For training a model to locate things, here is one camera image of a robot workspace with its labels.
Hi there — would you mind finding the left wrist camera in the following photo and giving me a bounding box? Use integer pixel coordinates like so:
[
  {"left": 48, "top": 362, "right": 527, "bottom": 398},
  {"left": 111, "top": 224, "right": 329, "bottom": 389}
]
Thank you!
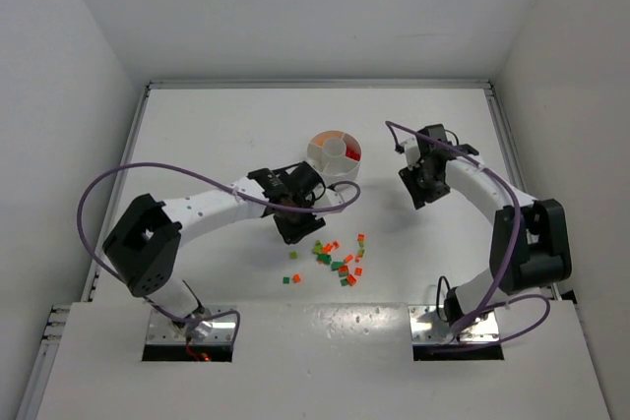
[{"left": 318, "top": 189, "right": 347, "bottom": 212}]

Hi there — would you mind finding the metal base plate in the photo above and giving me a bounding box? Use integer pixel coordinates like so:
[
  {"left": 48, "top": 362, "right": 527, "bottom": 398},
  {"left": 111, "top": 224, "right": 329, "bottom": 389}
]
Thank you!
[
  {"left": 146, "top": 305, "right": 237, "bottom": 346},
  {"left": 408, "top": 305, "right": 500, "bottom": 347}
]

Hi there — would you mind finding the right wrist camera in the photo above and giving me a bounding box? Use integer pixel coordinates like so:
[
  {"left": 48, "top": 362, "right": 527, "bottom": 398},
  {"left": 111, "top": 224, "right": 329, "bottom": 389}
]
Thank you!
[{"left": 395, "top": 137, "right": 421, "bottom": 169}]

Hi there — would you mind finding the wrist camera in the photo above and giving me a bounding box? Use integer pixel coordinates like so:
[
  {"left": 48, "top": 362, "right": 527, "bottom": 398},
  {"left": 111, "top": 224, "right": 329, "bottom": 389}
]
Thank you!
[
  {"left": 318, "top": 189, "right": 347, "bottom": 212},
  {"left": 395, "top": 137, "right": 421, "bottom": 169}
]

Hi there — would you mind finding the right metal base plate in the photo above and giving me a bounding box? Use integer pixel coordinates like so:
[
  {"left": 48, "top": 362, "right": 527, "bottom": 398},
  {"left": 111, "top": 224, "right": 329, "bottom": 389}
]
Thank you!
[{"left": 408, "top": 305, "right": 500, "bottom": 347}]

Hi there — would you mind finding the red half-round lego piece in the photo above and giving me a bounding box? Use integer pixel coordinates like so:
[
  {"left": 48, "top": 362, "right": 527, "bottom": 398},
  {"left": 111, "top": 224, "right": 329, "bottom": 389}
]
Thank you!
[{"left": 346, "top": 146, "right": 361, "bottom": 161}]

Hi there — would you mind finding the white divided round container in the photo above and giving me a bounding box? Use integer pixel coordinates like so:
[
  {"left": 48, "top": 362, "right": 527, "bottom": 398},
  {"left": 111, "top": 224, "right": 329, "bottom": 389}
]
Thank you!
[{"left": 306, "top": 130, "right": 362, "bottom": 186}]

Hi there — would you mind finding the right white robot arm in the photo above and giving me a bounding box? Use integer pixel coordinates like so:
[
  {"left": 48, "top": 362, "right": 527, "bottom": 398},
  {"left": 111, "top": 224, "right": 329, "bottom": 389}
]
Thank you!
[{"left": 395, "top": 124, "right": 572, "bottom": 329}]

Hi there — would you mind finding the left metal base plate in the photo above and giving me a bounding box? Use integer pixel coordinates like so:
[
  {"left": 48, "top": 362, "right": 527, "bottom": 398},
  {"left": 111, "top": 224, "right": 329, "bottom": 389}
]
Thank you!
[{"left": 146, "top": 305, "right": 237, "bottom": 346}]

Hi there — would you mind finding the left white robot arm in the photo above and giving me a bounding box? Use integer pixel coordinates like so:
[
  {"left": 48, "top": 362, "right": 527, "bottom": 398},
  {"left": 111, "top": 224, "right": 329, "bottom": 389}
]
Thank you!
[{"left": 102, "top": 161, "right": 325, "bottom": 329}]

